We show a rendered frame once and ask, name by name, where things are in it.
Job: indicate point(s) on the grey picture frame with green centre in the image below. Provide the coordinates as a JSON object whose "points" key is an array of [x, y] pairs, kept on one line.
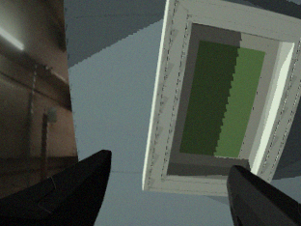
{"points": [[227, 88]]}

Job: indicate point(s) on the grey flat panel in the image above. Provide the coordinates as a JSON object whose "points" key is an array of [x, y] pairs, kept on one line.
{"points": [[112, 53]]}

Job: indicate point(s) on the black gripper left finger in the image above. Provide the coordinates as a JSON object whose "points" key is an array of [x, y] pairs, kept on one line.
{"points": [[72, 197]]}

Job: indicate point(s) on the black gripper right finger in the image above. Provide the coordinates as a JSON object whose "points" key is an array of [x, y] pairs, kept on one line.
{"points": [[254, 202]]}

